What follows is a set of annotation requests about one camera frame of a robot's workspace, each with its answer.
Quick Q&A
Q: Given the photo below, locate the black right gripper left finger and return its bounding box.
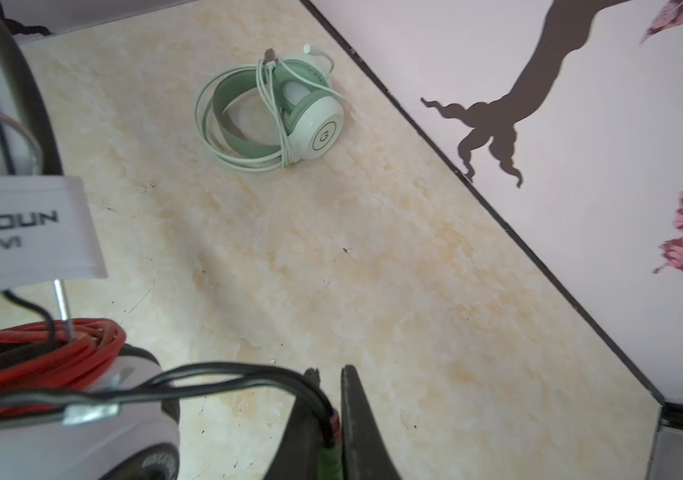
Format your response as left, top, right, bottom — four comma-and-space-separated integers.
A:
264, 368, 325, 480

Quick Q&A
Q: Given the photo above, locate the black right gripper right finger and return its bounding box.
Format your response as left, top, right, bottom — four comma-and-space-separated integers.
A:
340, 365, 401, 480

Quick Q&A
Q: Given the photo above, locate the mint green over-ear headphones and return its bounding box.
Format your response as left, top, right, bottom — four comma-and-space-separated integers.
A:
193, 44, 345, 173

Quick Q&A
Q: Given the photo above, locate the white black over-ear headphones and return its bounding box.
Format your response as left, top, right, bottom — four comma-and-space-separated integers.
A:
0, 14, 179, 479

